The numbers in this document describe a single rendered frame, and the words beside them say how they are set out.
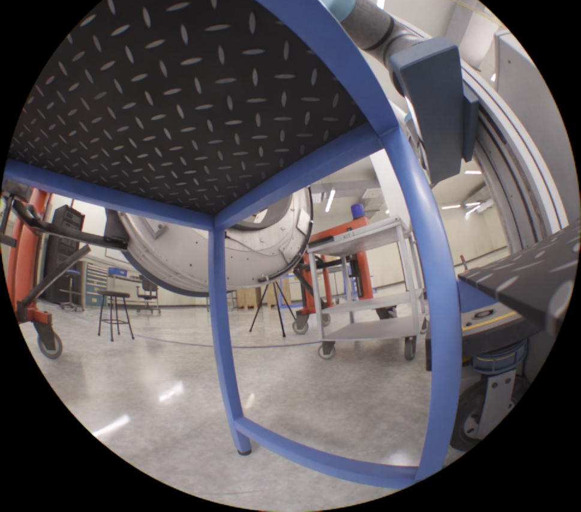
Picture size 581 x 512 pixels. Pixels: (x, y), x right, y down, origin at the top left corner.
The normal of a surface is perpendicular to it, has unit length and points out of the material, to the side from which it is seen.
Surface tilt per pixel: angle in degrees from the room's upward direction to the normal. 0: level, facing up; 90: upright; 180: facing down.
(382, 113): 180
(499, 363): 90
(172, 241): 90
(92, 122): 180
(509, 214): 90
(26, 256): 90
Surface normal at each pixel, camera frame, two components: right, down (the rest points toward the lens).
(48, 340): 0.97, -0.18
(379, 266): -0.04, -0.35
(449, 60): 0.11, 0.93
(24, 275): 0.74, -0.31
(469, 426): -0.59, -0.24
